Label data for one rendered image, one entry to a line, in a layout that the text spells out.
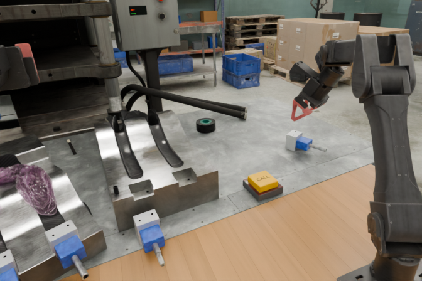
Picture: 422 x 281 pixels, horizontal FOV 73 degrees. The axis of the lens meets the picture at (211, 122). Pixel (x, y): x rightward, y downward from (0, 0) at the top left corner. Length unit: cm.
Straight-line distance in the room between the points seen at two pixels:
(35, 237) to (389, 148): 71
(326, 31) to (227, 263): 391
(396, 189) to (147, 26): 121
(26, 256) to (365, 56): 75
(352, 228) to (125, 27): 120
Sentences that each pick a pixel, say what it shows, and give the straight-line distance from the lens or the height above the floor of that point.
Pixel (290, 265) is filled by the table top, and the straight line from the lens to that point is 65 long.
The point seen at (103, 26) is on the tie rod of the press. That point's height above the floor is 120.
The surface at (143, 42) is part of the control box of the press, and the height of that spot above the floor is 111.
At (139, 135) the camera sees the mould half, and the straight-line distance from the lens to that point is 90.
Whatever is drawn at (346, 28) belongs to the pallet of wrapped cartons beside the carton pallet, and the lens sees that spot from 453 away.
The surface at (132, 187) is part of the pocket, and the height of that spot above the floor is 88.
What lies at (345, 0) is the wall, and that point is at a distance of 928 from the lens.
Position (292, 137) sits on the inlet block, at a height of 85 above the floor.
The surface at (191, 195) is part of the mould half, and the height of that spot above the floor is 84.
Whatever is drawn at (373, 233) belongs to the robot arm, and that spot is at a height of 91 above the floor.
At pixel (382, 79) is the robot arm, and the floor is 114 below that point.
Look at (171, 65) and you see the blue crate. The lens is 440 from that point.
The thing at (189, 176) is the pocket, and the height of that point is 86.
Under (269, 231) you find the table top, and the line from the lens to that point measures 71.
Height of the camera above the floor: 129
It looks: 24 degrees down
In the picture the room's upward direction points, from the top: 2 degrees counter-clockwise
